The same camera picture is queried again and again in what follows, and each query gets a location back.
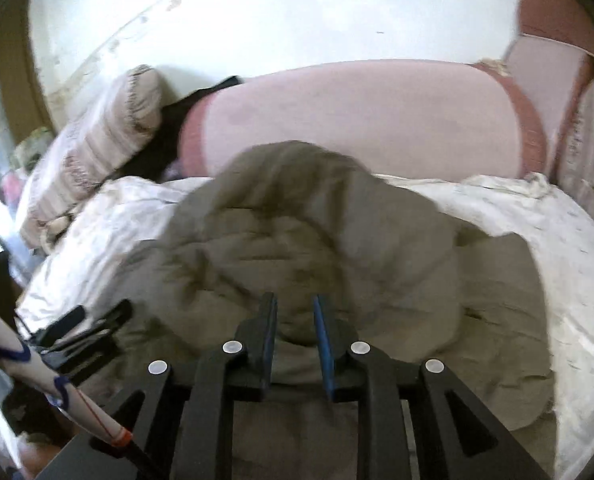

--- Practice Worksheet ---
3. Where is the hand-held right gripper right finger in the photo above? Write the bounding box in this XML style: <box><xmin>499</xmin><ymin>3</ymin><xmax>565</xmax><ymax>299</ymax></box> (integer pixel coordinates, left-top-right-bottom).
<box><xmin>312</xmin><ymin>294</ymin><xmax>548</xmax><ymax>480</ymax></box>

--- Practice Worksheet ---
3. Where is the white printed bed sheet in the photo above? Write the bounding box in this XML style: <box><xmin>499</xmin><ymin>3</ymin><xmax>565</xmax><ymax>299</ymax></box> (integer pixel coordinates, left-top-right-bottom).
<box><xmin>14</xmin><ymin>172</ymin><xmax>594</xmax><ymax>480</ymax></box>

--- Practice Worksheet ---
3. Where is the wooden framed window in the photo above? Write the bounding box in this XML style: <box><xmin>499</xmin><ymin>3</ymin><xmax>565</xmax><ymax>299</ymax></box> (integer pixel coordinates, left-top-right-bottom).
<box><xmin>0</xmin><ymin>10</ymin><xmax>53</xmax><ymax>261</ymax></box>

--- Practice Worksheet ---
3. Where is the grey quilted jacket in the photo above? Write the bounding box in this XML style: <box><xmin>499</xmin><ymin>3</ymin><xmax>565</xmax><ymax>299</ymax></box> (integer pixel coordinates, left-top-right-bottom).
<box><xmin>84</xmin><ymin>140</ymin><xmax>558</xmax><ymax>480</ymax></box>

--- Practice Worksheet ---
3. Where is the dark cloth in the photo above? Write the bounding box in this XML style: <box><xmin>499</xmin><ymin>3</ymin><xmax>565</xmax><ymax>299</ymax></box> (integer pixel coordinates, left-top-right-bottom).
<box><xmin>120</xmin><ymin>76</ymin><xmax>245</xmax><ymax>183</ymax></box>

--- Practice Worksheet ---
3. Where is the pink cushion with red end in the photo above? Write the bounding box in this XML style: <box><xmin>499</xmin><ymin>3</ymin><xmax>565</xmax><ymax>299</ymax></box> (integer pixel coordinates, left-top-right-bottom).
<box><xmin>504</xmin><ymin>0</ymin><xmax>594</xmax><ymax>181</ymax></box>

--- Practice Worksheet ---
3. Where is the striped floral pillow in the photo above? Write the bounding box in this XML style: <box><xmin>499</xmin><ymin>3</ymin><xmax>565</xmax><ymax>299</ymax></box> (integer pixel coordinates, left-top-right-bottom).
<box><xmin>16</xmin><ymin>64</ymin><xmax>165</xmax><ymax>248</ymax></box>

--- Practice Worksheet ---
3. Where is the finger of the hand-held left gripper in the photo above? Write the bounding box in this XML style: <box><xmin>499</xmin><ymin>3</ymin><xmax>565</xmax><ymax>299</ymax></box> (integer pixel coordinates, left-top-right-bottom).
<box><xmin>33</xmin><ymin>305</ymin><xmax>88</xmax><ymax>347</ymax></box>
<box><xmin>41</xmin><ymin>299</ymin><xmax>134</xmax><ymax>387</ymax></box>

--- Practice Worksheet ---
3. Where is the pink bolster cushion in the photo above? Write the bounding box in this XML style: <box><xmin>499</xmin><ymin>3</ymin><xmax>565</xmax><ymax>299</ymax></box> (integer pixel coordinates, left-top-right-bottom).
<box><xmin>179</xmin><ymin>59</ymin><xmax>548</xmax><ymax>181</ymax></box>

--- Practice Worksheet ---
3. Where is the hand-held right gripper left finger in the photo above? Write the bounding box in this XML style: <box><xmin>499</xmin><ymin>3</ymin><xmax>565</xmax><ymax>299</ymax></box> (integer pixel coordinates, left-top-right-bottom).
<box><xmin>90</xmin><ymin>294</ymin><xmax>279</xmax><ymax>480</ymax></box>

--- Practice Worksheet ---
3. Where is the floral patterned cloth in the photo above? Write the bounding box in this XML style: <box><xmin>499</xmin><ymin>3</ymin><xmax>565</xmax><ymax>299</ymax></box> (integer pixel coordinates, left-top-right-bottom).
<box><xmin>12</xmin><ymin>127</ymin><xmax>55</xmax><ymax>171</ymax></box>

